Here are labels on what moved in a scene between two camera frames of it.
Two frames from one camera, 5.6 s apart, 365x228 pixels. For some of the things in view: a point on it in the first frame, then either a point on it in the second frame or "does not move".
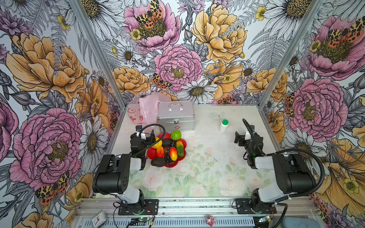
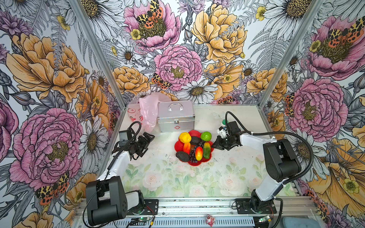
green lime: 176,135 → 206,136
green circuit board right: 266,218 does not move
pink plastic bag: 143,110 does not move
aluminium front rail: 297,205 does not move
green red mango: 180,147 → 206,150
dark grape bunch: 168,158 → 193,157
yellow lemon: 158,144 → 185,137
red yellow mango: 173,153 → 199,153
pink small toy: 210,220 does not move
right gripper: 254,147 → 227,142
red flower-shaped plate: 171,150 → 192,149
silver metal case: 176,115 does not move
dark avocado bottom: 158,162 → 182,156
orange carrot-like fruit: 160,152 → 187,147
